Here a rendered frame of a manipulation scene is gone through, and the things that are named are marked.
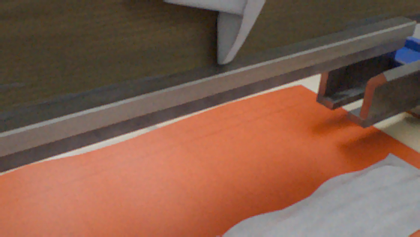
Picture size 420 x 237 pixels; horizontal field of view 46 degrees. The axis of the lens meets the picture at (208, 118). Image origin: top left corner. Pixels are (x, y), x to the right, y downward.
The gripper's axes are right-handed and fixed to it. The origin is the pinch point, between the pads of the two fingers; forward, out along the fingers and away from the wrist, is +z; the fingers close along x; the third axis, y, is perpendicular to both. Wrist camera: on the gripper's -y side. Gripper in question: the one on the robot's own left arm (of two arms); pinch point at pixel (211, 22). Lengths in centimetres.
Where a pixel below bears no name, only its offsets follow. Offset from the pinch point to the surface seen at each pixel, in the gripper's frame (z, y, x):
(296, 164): 13.6, -10.2, -1.1
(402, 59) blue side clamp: 9.0, -26.1, -3.8
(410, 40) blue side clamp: 8.2, -29.5, -5.3
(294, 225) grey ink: 13.1, -4.5, 4.2
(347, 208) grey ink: 12.8, -8.5, 5.2
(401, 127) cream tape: 13.6, -22.7, -0.1
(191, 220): 13.7, 0.5, -0.2
